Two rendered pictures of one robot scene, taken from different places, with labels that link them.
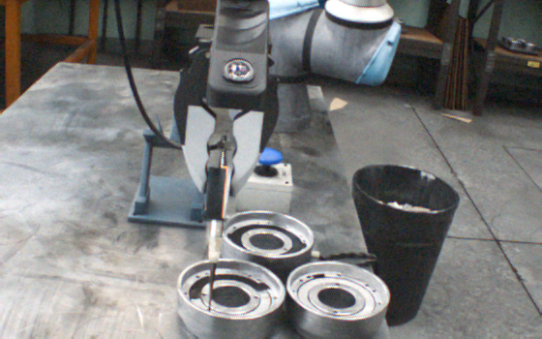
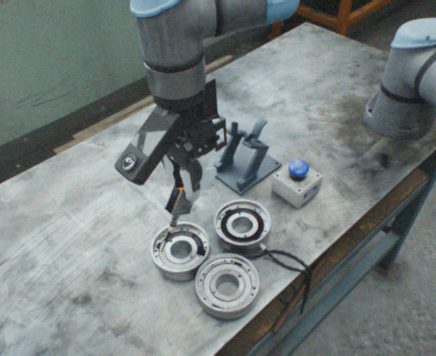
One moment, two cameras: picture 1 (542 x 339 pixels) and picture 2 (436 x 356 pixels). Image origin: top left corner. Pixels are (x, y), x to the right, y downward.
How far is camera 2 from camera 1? 55 cm
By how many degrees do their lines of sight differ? 51
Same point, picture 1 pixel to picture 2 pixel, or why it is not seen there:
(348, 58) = not seen: outside the picture
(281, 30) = (405, 59)
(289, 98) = (401, 114)
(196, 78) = not seen: hidden behind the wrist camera
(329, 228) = (311, 230)
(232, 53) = (135, 148)
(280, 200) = (293, 197)
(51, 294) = (129, 202)
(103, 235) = not seen: hidden behind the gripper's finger
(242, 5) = (163, 114)
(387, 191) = not seen: outside the picture
